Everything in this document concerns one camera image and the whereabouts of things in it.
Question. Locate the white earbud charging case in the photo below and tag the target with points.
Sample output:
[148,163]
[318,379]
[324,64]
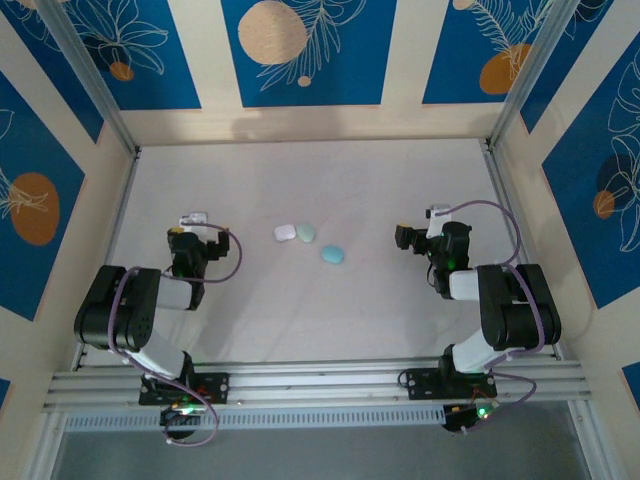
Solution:
[285,233]

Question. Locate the blue earbud charging case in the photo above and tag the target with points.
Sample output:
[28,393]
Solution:
[332,254]

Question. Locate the mint green earbud charging case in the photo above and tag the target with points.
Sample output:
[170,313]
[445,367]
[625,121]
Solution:
[306,233]

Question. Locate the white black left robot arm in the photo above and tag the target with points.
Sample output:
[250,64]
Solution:
[140,325]

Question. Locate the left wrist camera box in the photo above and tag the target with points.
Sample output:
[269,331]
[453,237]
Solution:
[196,218]

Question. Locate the aluminium side rail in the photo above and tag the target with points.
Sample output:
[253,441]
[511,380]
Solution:
[120,210]
[505,200]

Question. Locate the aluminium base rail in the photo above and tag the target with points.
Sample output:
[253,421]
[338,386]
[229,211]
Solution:
[325,385]

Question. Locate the aluminium frame post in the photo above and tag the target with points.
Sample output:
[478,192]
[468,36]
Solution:
[90,75]
[590,450]
[530,75]
[42,450]

